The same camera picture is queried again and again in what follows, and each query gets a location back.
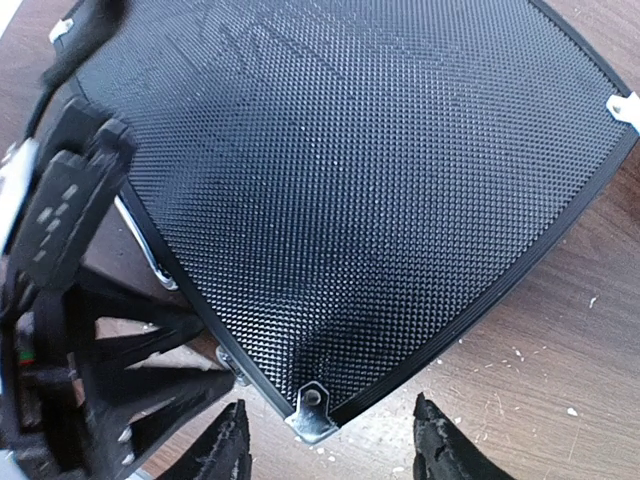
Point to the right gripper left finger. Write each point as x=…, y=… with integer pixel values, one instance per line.
x=222, y=452

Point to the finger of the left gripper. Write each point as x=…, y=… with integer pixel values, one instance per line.
x=133, y=412
x=158, y=326

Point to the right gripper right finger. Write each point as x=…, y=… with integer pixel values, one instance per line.
x=443, y=452

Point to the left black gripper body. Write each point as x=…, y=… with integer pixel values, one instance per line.
x=47, y=343

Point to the black poker case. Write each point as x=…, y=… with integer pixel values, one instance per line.
x=342, y=189

